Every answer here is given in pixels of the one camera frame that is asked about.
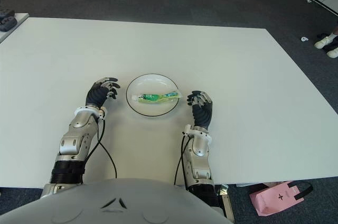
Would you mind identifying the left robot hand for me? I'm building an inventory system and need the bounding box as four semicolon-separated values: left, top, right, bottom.
84;76;122;109

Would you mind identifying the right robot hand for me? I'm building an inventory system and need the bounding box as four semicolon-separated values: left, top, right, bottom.
186;90;214;130

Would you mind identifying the green toothpaste tube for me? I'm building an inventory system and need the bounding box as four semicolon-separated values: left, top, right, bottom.
130;89;183;104

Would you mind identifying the white plate black rim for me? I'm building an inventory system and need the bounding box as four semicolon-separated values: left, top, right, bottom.
125;73;181;117

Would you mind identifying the metal table leg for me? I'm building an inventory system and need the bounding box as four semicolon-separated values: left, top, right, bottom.
216;183;236;223

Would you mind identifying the white side table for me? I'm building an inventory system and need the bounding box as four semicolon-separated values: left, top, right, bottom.
0;12;30;44

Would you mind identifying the grey robot torso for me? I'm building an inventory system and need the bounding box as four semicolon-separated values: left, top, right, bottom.
0;177;233;224

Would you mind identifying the pink paper bag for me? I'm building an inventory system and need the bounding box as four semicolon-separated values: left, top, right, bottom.
249;180;314;216

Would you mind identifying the black game controller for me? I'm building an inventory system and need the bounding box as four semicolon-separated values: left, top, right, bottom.
0;8;18;32

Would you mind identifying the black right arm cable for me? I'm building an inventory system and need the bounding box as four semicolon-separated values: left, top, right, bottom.
173;135;192;186

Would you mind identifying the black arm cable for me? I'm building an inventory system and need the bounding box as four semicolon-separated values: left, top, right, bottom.
173;135;192;186
83;114;118;180

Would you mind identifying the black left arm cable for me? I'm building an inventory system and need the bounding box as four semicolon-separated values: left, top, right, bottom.
83;114;118;180

